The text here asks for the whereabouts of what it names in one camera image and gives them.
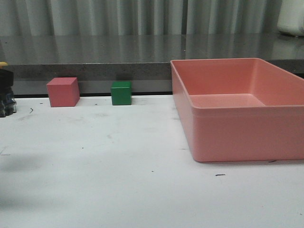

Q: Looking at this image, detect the pink plastic bin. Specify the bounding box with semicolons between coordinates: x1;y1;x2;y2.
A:
171;58;304;162

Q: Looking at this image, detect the white rice cooker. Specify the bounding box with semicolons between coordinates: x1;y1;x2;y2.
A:
277;0;304;37

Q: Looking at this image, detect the grey stone countertop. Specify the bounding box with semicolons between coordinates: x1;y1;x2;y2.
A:
0;33;304;81

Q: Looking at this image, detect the green cube near bin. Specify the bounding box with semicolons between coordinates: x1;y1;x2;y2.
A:
111;81;132;105

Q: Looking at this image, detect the pink cube at back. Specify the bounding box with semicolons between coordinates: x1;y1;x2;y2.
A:
47;77;80;107

